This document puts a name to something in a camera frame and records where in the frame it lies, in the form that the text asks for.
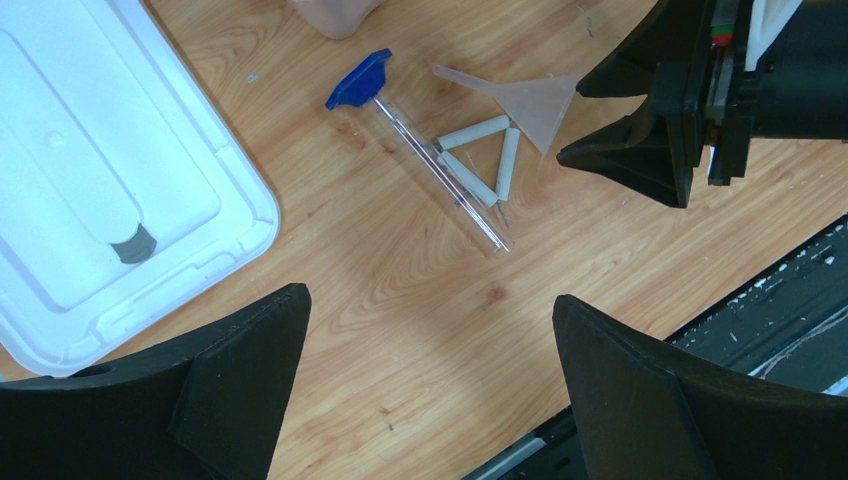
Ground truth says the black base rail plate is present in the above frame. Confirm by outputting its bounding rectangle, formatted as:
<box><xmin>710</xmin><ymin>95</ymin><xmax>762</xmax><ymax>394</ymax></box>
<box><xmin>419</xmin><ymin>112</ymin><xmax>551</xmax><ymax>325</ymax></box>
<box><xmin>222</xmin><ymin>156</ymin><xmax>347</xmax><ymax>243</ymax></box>
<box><xmin>472</xmin><ymin>218</ymin><xmax>847</xmax><ymax>479</ymax></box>

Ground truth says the clear glass funnel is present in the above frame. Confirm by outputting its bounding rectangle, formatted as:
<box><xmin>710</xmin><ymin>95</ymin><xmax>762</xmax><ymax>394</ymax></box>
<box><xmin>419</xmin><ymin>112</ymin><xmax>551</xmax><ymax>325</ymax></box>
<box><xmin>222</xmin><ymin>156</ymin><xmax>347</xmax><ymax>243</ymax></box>
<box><xmin>432</xmin><ymin>64</ymin><xmax>579</xmax><ymax>155</ymax></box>

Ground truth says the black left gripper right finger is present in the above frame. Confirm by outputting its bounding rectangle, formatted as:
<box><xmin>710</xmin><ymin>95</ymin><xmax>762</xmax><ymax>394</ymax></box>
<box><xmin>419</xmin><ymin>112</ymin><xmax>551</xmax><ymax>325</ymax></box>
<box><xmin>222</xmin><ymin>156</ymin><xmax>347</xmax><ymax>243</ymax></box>
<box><xmin>552</xmin><ymin>295</ymin><xmax>847</xmax><ymax>479</ymax></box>

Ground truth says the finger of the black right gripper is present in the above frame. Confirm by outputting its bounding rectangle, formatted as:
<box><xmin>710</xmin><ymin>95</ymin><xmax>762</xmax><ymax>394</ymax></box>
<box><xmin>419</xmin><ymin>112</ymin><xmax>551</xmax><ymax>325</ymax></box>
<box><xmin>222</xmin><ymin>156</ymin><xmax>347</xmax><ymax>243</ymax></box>
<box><xmin>577</xmin><ymin>0</ymin><xmax>715</xmax><ymax>98</ymax></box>
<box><xmin>556</xmin><ymin>62</ymin><xmax>709</xmax><ymax>208</ymax></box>

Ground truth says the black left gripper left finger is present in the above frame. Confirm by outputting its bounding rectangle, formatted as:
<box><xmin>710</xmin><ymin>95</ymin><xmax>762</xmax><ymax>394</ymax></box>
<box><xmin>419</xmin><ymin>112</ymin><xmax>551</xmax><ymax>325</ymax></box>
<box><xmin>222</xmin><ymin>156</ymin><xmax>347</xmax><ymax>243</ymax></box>
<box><xmin>1</xmin><ymin>283</ymin><xmax>312</xmax><ymax>479</ymax></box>

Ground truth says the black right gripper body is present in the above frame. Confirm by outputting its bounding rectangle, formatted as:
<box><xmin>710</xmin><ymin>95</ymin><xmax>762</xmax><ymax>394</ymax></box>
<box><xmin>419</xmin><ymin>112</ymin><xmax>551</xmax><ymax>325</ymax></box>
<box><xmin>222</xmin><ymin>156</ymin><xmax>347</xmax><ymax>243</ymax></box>
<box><xmin>706</xmin><ymin>1</ymin><xmax>847</xmax><ymax>186</ymax></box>

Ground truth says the blue capped tube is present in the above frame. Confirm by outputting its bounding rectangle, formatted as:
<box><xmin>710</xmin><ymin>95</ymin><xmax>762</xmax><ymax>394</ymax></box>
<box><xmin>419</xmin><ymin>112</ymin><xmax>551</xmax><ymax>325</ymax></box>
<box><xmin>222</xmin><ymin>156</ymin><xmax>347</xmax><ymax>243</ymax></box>
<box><xmin>324</xmin><ymin>48</ymin><xmax>513</xmax><ymax>257</ymax></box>

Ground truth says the pink plastic storage bin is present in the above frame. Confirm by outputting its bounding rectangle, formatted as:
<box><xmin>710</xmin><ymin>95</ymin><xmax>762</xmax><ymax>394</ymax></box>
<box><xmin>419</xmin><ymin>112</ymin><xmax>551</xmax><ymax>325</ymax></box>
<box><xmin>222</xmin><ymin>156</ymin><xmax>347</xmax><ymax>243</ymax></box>
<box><xmin>289</xmin><ymin>0</ymin><xmax>384</xmax><ymax>40</ymax></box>

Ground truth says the white clay triangle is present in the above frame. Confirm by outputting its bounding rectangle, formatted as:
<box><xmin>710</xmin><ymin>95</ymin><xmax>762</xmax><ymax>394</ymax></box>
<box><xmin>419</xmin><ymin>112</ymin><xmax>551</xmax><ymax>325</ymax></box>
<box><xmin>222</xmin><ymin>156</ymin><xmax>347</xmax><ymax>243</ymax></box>
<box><xmin>436</xmin><ymin>114</ymin><xmax>522</xmax><ymax>208</ymax></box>

